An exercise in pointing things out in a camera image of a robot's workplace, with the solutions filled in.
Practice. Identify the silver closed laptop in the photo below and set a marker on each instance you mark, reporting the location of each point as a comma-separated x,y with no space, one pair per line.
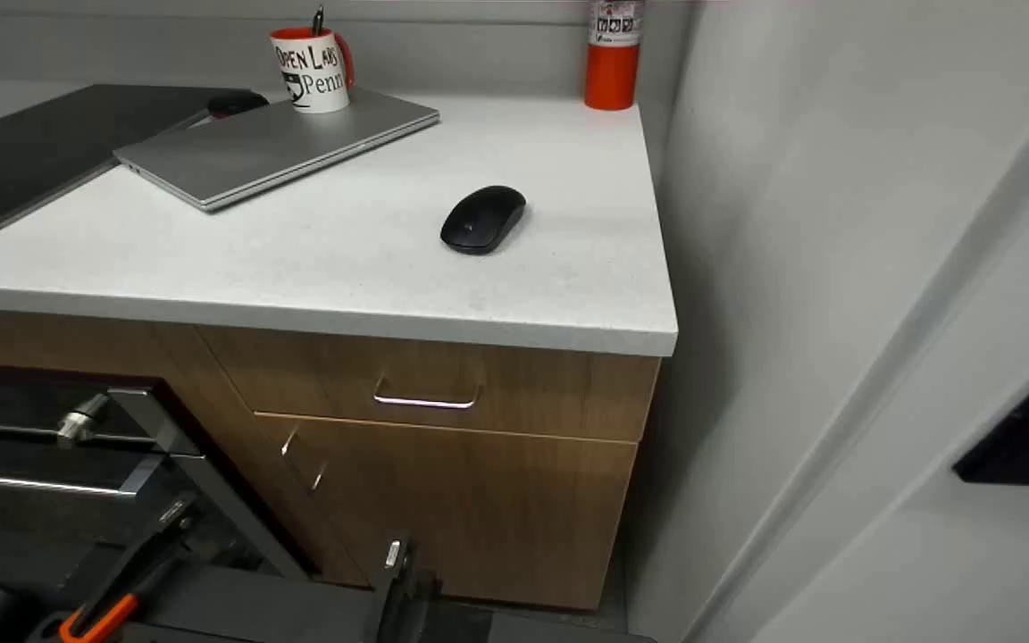
268,146

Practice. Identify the orange bottle with white label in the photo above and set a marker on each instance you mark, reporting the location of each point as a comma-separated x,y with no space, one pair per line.
614,70

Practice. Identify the black metal cart frame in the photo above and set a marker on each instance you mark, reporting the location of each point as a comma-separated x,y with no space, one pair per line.
72,478

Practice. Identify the wooden cabinet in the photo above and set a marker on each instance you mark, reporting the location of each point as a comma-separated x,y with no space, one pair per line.
479,478

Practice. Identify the orange and black clamp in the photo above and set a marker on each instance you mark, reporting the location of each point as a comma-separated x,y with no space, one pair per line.
110,603

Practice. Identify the black flat keyboard pad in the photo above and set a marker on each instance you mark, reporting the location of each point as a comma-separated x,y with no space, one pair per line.
43,149

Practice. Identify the black computer mouse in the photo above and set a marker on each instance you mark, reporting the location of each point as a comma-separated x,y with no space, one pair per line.
484,221

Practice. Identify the black clamp with silver bolt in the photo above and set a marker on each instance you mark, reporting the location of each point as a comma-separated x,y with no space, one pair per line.
396,590

